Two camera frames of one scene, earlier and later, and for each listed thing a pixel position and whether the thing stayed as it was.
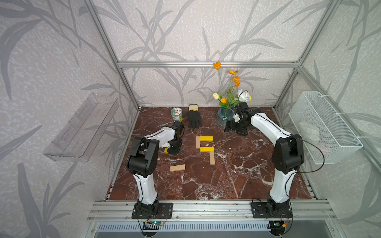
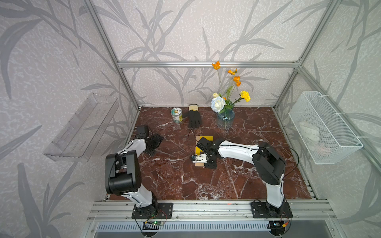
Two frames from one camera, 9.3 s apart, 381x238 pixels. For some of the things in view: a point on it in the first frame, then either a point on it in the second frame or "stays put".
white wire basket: x=327 y=136 stays put
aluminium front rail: x=111 y=210 stays put
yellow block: x=206 y=138 stays put
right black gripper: x=242 y=132 → x=210 y=166
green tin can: x=176 y=113 stays put
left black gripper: x=176 y=151 → x=157 y=138
